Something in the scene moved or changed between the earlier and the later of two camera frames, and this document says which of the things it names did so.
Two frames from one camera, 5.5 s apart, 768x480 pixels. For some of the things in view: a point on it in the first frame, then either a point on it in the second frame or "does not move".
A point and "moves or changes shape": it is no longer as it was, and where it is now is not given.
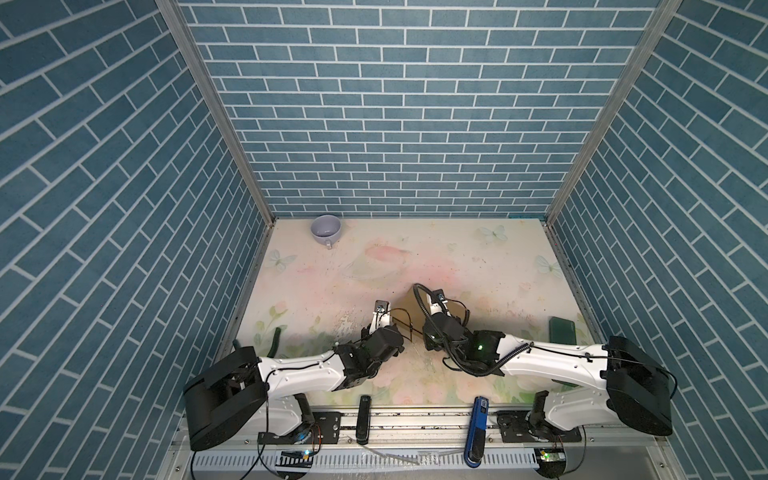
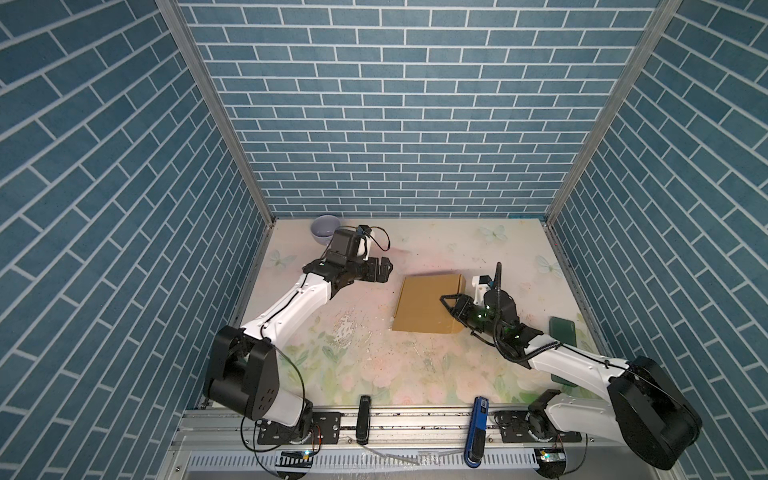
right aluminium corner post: x=663 y=20 does not move
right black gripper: x=426 y=336 -> x=461 y=307
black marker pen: x=363 y=420 does not move
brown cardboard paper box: x=411 y=307 moves or changes shape
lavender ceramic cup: x=326 y=228 does not move
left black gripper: x=366 y=335 -> x=372 y=274
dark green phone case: x=562 y=331 does not move
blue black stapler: x=476 y=439 does not move
